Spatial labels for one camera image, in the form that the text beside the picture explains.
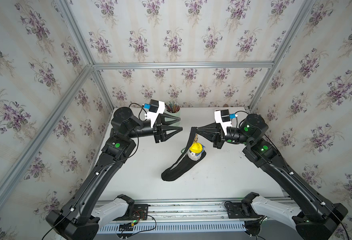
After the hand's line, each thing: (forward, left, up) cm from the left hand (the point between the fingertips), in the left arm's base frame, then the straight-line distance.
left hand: (182, 128), depth 52 cm
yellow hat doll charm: (-4, -6, -10) cm, 12 cm away
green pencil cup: (+35, +1, -31) cm, 47 cm away
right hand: (+1, -6, -3) cm, 7 cm away
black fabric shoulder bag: (-2, -2, -25) cm, 25 cm away
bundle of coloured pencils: (+43, +4, -32) cm, 53 cm away
